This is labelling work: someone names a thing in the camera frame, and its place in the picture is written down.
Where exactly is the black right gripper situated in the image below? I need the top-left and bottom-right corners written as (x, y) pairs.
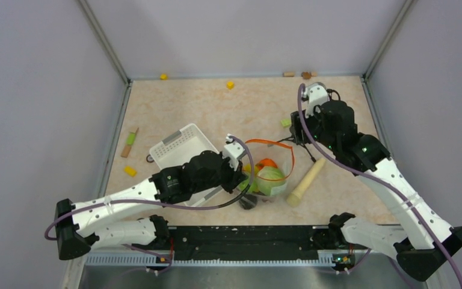
top-left (291, 102), bottom-right (339, 152)

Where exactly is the yellow fruit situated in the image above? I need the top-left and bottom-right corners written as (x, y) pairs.
top-left (242, 164), bottom-right (260, 175)

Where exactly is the white plastic basket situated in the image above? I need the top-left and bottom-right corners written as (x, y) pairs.
top-left (149, 123), bottom-right (222, 207)

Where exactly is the green pepper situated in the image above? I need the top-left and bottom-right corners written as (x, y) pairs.
top-left (237, 172), bottom-right (259, 194)

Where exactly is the orange tangerine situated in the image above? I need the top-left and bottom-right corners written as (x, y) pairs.
top-left (256, 158), bottom-right (278, 169)

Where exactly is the pale green cabbage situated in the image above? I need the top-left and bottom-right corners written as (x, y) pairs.
top-left (256, 167), bottom-right (287, 196)

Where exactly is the clear zip bag orange zipper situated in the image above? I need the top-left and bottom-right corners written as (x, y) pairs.
top-left (236, 138), bottom-right (295, 210)

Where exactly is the microphone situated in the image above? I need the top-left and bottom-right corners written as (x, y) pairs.
top-left (277, 83), bottom-right (341, 163)

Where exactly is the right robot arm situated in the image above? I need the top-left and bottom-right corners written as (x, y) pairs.
top-left (290, 98), bottom-right (462, 285)

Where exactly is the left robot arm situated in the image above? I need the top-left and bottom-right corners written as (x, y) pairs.
top-left (49, 151), bottom-right (245, 261)

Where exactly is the light green block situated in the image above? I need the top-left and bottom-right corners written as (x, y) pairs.
top-left (280, 118), bottom-right (292, 128)

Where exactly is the yellow block left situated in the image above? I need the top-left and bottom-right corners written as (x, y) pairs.
top-left (123, 166), bottom-right (137, 177)

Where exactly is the green and wood stick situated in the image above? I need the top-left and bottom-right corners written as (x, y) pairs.
top-left (120, 126), bottom-right (139, 158)

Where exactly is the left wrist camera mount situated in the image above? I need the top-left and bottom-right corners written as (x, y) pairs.
top-left (221, 134), bottom-right (245, 171)

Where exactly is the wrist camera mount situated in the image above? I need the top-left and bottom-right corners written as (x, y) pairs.
top-left (221, 134), bottom-right (245, 171)
top-left (302, 82), bottom-right (330, 119)

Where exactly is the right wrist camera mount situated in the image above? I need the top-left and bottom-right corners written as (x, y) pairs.
top-left (302, 82), bottom-right (330, 119)

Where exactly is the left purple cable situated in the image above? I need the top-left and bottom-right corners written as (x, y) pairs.
top-left (43, 134), bottom-right (256, 276)

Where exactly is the purple cable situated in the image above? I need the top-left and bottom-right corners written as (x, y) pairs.
top-left (297, 82), bottom-right (462, 289)
top-left (43, 134), bottom-right (256, 276)

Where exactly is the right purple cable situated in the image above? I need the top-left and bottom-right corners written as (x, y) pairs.
top-left (297, 82), bottom-right (462, 289)

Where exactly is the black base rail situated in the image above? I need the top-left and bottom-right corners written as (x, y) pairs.
top-left (134, 225), bottom-right (346, 261)

